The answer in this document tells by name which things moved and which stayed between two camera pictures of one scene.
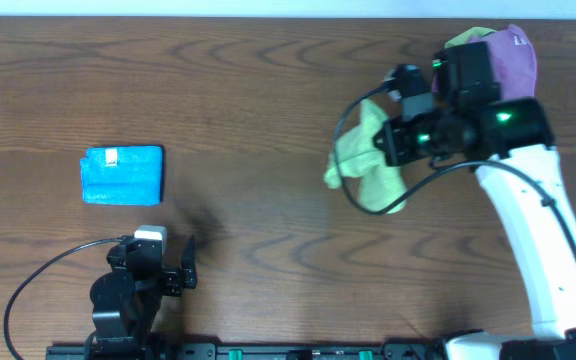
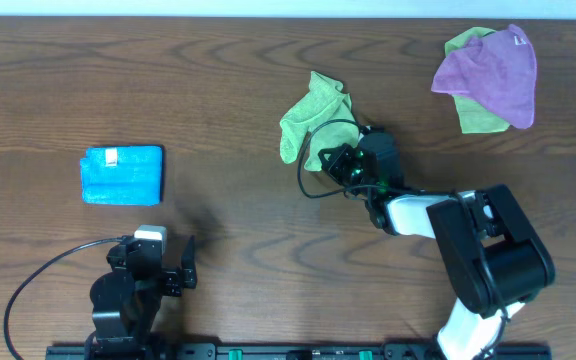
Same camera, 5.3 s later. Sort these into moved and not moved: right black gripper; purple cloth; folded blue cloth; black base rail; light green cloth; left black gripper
Moved: light green cloth; right black gripper
Not moved: black base rail; folded blue cloth; left black gripper; purple cloth
